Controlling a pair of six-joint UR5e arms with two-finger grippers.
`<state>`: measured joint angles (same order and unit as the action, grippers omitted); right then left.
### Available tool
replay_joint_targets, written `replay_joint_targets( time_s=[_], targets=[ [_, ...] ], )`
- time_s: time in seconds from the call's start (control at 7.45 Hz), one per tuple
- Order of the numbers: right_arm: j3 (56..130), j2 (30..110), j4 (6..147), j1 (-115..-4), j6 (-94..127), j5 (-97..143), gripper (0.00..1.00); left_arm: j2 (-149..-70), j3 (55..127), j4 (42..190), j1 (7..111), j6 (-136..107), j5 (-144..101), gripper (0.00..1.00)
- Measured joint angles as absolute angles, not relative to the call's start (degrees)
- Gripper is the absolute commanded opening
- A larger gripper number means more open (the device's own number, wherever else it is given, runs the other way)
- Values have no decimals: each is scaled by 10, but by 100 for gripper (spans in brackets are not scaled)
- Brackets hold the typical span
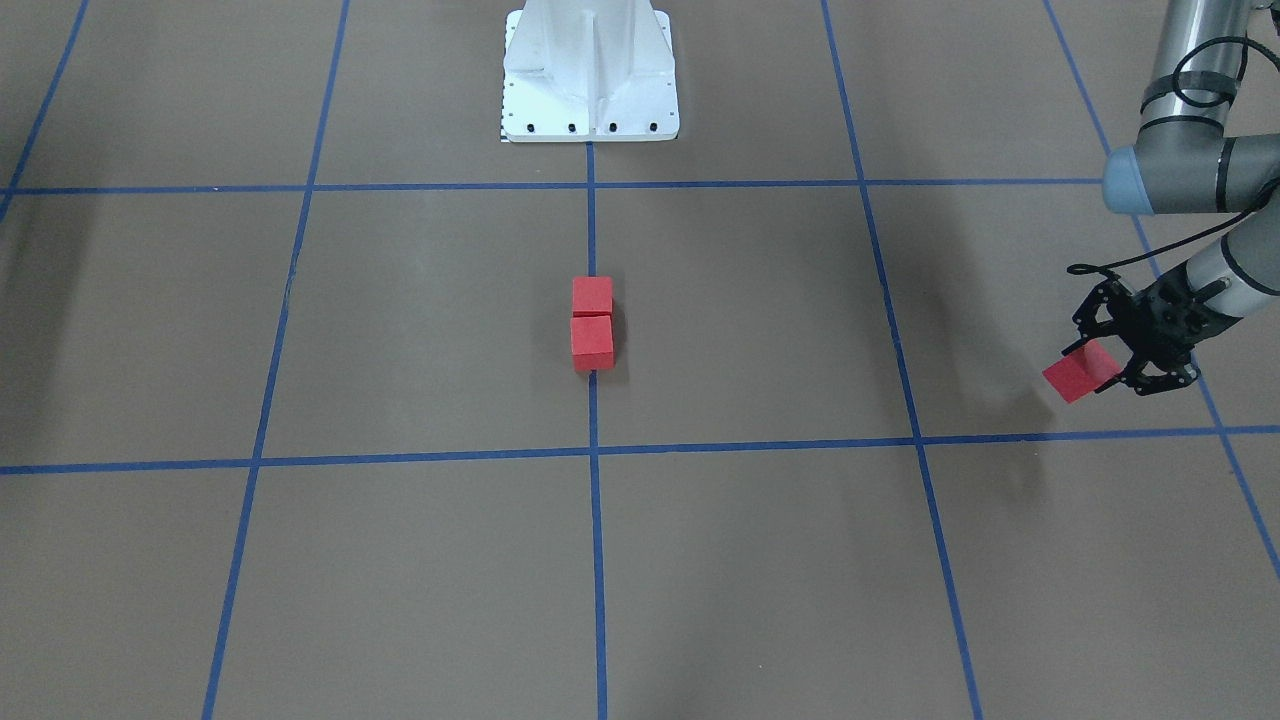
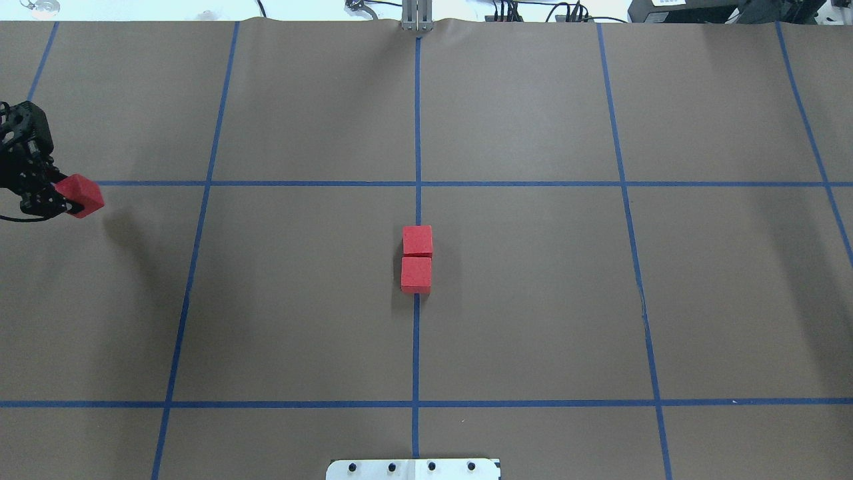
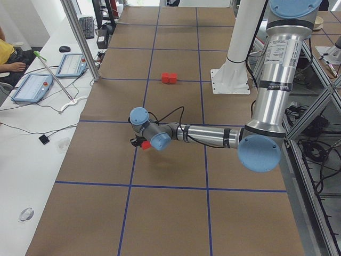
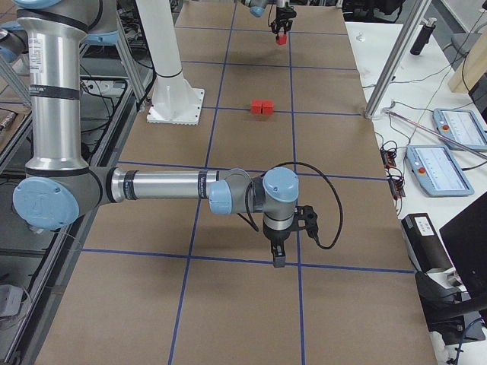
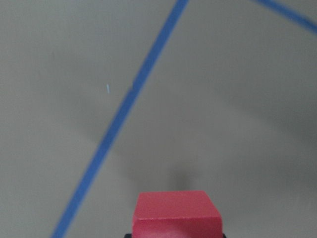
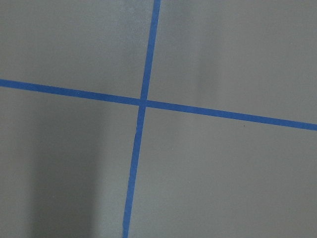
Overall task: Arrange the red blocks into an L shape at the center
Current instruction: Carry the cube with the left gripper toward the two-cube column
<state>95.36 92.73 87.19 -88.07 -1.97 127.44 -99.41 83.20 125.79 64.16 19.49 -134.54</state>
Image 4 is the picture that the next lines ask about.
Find red block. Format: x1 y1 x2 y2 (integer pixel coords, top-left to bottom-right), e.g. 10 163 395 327
275 33 288 46
261 100 275 115
250 99 263 114

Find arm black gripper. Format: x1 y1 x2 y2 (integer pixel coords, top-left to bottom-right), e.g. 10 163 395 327
270 6 296 37

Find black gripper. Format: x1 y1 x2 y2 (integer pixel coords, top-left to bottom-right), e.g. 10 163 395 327
263 224 298 268

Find near teach pendant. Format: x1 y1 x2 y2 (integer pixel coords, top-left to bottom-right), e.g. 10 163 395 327
406 144 474 197

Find far teach pendant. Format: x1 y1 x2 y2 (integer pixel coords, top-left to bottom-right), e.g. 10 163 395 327
433 109 486 152

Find black handheld grip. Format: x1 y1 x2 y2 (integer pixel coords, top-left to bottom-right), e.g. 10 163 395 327
409 17 438 56

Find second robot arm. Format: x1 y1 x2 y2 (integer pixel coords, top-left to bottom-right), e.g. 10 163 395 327
1 21 28 63

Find metal rod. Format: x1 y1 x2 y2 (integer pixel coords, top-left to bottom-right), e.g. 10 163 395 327
383 109 486 158

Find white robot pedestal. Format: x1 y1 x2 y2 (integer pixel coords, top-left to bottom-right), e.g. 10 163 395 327
136 0 205 125

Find teach pendant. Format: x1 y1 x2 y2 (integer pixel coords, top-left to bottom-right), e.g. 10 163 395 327
406 144 474 197
433 109 486 152

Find aluminium frame post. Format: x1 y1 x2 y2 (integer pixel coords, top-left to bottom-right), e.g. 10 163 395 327
364 0 431 119

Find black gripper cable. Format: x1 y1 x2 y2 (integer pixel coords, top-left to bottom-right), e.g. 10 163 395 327
237 162 345 251

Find black box with label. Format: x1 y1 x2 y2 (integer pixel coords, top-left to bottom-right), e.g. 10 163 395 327
401 213 453 273

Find black monitor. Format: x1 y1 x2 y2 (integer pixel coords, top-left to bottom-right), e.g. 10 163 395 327
440 193 486 297

